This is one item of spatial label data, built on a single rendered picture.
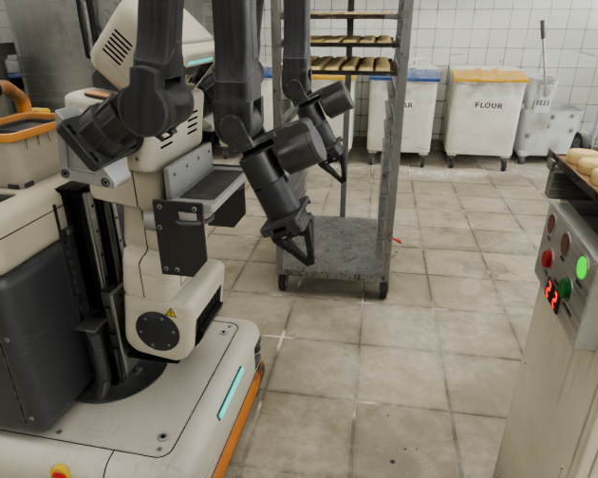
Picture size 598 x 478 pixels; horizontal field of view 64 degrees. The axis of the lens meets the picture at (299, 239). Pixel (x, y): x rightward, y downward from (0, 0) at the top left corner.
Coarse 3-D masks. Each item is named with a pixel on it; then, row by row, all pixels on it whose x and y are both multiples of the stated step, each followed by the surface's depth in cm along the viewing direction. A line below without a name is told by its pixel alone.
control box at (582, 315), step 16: (560, 208) 81; (560, 224) 78; (576, 224) 74; (544, 240) 85; (560, 240) 77; (576, 240) 70; (592, 240) 69; (560, 256) 76; (576, 256) 70; (592, 256) 65; (544, 272) 83; (560, 272) 76; (576, 272) 69; (592, 272) 64; (544, 288) 83; (576, 288) 69; (592, 288) 64; (560, 304) 75; (576, 304) 68; (592, 304) 65; (560, 320) 74; (576, 320) 68; (592, 320) 66; (576, 336) 68; (592, 336) 67
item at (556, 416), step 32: (544, 320) 90; (544, 352) 89; (576, 352) 74; (544, 384) 87; (576, 384) 73; (512, 416) 106; (544, 416) 86; (576, 416) 72; (512, 448) 104; (544, 448) 84; (576, 448) 72
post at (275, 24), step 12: (276, 0) 162; (276, 12) 164; (276, 24) 165; (276, 36) 167; (276, 48) 169; (276, 60) 170; (276, 72) 172; (276, 84) 174; (276, 96) 176; (276, 108) 177; (276, 120) 179; (276, 252) 203; (276, 264) 205
